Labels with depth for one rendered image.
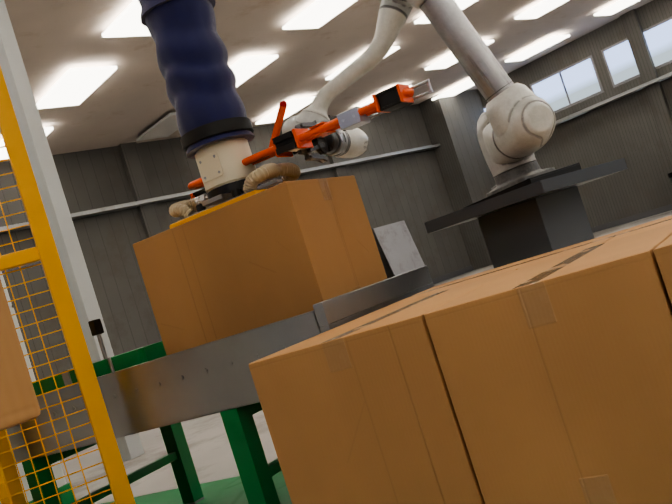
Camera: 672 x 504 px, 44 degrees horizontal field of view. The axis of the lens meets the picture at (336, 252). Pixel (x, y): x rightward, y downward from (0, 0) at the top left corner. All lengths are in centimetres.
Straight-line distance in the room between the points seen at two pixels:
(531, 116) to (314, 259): 82
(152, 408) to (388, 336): 113
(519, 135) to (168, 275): 115
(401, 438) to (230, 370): 84
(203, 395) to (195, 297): 31
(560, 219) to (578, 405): 144
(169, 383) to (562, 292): 135
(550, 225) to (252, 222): 98
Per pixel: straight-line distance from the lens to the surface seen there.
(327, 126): 238
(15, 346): 53
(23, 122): 563
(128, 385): 253
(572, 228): 285
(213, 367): 232
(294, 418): 165
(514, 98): 266
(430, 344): 148
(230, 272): 240
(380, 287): 238
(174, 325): 257
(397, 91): 228
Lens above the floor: 64
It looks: 2 degrees up
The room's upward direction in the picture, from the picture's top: 18 degrees counter-clockwise
